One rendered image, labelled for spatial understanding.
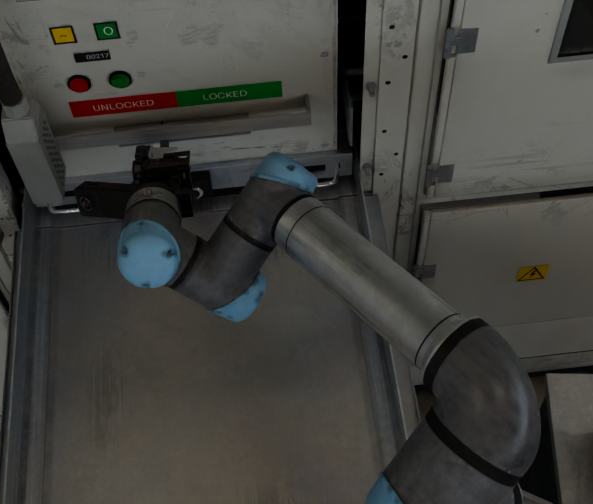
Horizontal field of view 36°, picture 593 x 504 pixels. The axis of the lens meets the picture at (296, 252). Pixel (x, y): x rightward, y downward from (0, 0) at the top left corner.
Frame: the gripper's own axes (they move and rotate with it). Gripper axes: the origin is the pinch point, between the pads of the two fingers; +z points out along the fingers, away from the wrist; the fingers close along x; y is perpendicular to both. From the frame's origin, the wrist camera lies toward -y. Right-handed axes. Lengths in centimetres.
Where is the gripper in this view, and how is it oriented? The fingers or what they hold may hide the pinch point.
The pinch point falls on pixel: (148, 156)
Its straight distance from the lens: 144.1
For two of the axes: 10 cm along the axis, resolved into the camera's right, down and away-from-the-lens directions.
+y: 9.9, -1.2, 0.3
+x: -0.9, -8.8, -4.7
